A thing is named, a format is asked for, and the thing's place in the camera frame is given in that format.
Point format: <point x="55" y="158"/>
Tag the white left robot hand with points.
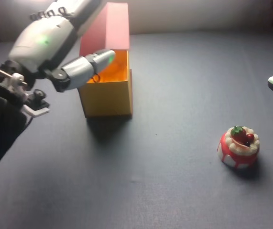
<point x="41" y="43"/>

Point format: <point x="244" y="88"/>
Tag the toy strawberry cake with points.
<point x="238" y="148"/>

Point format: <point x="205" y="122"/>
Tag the red box with yellow inside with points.
<point x="107" y="100"/>

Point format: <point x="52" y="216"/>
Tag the grey table cloth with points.
<point x="150" y="190"/>

